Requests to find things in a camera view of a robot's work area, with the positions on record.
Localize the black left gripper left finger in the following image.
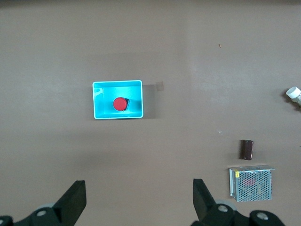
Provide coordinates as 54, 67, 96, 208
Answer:
0, 180, 87, 226

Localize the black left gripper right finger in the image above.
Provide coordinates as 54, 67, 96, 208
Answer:
190, 178, 286, 226

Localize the red mushroom push button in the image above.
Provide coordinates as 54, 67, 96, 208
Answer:
112, 97, 130, 112

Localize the perforated metal power supply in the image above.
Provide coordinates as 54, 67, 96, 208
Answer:
228, 165, 276, 202

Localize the dark brown cylindrical capacitor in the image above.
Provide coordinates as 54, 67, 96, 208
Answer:
239, 139, 254, 161

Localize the turquoise plastic bin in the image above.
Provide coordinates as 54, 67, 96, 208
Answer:
92, 80, 144, 120

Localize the white plastic pipe fitting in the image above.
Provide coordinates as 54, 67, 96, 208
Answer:
285, 86, 301, 106

